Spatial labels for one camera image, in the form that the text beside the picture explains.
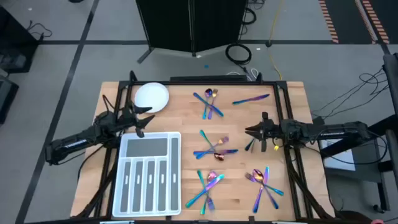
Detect black equipment cart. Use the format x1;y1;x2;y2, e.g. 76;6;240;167
0;6;40;75

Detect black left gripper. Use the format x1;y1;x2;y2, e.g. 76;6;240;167
119;101;155;139

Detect thin black floor cable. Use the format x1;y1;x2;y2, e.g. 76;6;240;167
26;20;53;40

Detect iridescent rainbow spoon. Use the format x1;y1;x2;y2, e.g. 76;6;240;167
252;168;285;197
202;88;213;121
199;129;225;162
200;170;218;216

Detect white round plate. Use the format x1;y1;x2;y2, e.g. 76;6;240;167
134;82;170;114

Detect black room divider screen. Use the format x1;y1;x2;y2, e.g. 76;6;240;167
135;0;249;65

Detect black case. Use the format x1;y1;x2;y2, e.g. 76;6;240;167
0;76;19;124

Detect black bar behind table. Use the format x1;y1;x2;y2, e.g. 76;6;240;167
170;75;246;82

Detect black metal stand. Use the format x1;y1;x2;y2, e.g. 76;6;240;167
318;52;398;212

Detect coiled black cable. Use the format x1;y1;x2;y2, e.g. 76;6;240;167
224;42;252;65

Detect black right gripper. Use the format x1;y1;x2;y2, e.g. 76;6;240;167
245;111;282;153

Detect black mat orange striped edge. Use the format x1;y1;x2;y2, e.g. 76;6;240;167
318;0;398;44

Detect yellow hanging cable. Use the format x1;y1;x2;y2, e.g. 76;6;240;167
267;0;284;81

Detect white cable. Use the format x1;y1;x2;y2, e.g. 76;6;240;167
226;68;259;81

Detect white paper sheet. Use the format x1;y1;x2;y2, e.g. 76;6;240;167
319;133;356;172

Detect tangled thin black cables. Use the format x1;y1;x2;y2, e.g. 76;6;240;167
310;67;389;118

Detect white plastic cutlery tray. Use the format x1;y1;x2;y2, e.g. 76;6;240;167
111;131;182;218

